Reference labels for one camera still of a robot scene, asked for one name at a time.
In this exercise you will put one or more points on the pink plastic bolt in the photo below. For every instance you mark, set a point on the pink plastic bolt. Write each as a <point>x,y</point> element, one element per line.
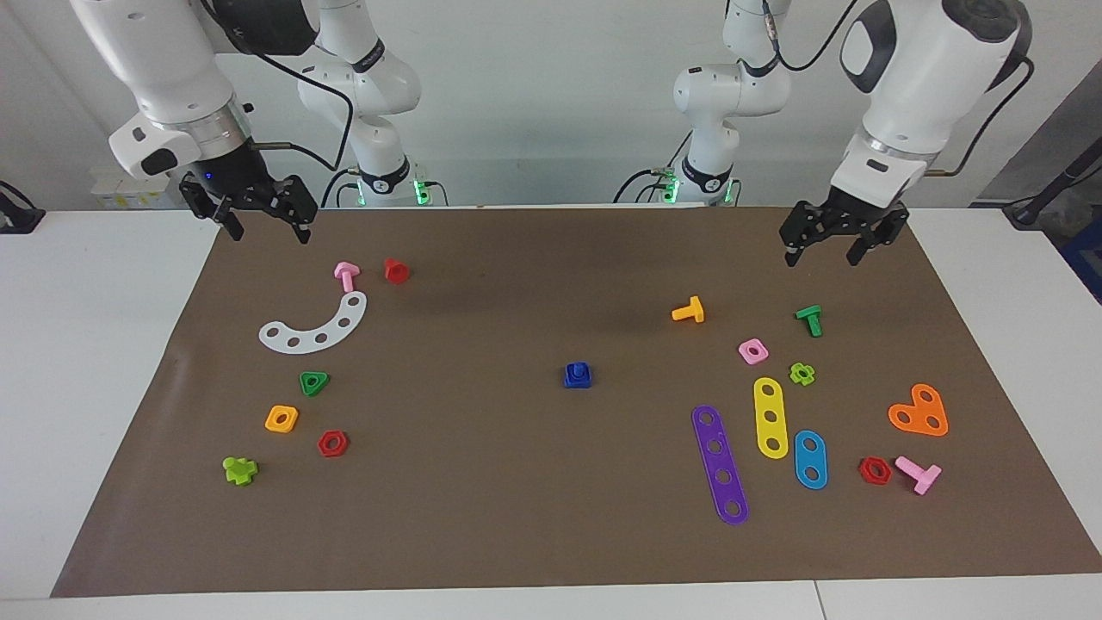
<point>346,274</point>
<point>925,475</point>

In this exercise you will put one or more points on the black stand pole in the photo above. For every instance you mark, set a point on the black stand pole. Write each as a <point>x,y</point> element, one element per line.
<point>1046,194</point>

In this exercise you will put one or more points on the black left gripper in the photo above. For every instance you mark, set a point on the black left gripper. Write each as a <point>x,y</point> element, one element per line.
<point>848,211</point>

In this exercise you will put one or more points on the black device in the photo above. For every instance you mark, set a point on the black device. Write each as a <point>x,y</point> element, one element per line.
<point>17,220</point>

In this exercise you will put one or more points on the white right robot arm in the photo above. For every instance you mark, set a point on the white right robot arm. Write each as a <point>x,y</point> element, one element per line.
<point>164,60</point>

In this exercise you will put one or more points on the blue two-hole strip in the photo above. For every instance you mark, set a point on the blue two-hole strip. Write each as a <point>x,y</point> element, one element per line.
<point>810,460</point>

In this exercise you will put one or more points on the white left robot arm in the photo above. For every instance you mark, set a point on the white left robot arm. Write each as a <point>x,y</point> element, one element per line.
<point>930,69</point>

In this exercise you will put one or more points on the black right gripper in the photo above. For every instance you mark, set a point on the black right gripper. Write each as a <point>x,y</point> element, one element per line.
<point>232,176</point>

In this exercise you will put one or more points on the orange plastic bolt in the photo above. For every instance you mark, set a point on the orange plastic bolt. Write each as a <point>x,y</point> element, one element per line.
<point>693,312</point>

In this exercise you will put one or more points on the orange square nut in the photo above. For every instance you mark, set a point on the orange square nut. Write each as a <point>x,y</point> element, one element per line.
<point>271,422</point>

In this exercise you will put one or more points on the lime green cross nut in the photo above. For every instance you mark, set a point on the lime green cross nut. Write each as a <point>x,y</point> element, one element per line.
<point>794,372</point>

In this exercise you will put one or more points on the brown table mat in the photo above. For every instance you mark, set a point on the brown table mat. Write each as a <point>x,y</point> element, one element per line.
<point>516,482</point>

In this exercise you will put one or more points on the blue plastic bolt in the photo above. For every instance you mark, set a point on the blue plastic bolt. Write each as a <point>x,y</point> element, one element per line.
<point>578,370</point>

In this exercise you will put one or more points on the orange three-hole corner plate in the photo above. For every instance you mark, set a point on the orange three-hole corner plate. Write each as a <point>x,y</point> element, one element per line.
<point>918,413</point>

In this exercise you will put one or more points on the red plastic bolt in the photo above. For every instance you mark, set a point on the red plastic bolt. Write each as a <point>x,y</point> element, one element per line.
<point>396,272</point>

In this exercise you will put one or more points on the green plastic bolt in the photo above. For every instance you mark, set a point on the green plastic bolt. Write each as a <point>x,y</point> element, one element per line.
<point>811,319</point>

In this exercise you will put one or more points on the blue crate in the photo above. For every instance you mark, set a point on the blue crate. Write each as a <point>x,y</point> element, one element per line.
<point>1086,258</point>

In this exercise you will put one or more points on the blue square nut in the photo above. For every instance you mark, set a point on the blue square nut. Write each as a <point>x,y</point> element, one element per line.
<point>569,383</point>

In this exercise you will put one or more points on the lime green cross-head bolt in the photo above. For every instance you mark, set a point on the lime green cross-head bolt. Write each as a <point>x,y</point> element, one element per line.
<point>239,471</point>

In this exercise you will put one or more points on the pink square nut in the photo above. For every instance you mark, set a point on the pink square nut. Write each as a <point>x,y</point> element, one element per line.
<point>744,348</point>

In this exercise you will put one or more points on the white curved five-hole plate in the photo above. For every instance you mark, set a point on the white curved five-hole plate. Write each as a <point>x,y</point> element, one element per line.
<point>332,330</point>

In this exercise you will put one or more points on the green triangle nut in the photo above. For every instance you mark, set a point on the green triangle nut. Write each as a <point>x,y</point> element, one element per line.
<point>322,378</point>

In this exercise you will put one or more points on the yellow three-hole strip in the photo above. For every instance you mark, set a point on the yellow three-hole strip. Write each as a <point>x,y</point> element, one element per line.
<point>769,402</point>

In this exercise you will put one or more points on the purple four-hole strip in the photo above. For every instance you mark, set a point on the purple four-hole strip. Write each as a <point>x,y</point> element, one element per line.
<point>719,462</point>

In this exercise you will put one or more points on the red hexagon nut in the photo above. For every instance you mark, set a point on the red hexagon nut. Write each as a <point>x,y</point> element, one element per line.
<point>321,445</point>
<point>863,472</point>

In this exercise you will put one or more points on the white box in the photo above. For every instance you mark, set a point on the white box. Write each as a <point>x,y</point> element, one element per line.
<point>120,194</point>

